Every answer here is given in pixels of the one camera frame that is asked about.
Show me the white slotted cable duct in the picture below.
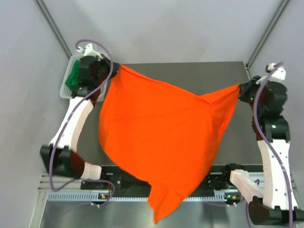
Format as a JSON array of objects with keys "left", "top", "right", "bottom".
[{"left": 48, "top": 191, "right": 241, "bottom": 203}]

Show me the aluminium frame post left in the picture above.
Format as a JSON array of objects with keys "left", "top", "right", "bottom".
[{"left": 34, "top": 0, "right": 72, "bottom": 58}]

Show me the aluminium front rail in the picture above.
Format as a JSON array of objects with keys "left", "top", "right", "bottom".
[{"left": 38, "top": 172, "right": 299, "bottom": 193}]

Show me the aluminium frame post right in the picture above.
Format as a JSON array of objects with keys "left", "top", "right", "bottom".
[{"left": 245, "top": 0, "right": 291, "bottom": 71}]

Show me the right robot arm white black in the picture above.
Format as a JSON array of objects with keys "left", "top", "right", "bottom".
[{"left": 221, "top": 63, "right": 304, "bottom": 228}]

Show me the orange t shirt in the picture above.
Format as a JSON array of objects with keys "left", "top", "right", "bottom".
[{"left": 98, "top": 65, "right": 239, "bottom": 223}]

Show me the green t shirt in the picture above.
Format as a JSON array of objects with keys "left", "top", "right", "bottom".
[{"left": 65, "top": 60, "right": 80, "bottom": 91}]

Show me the white plastic basket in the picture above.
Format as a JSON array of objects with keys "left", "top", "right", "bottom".
[{"left": 59, "top": 53, "right": 107, "bottom": 102}]

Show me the aluminium frame post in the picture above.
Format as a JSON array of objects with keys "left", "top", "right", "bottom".
[
  {"left": 245, "top": 0, "right": 291, "bottom": 71},
  {"left": 34, "top": 0, "right": 72, "bottom": 58}
]

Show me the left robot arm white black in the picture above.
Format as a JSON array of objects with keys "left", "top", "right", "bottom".
[{"left": 40, "top": 39, "right": 120, "bottom": 188}]

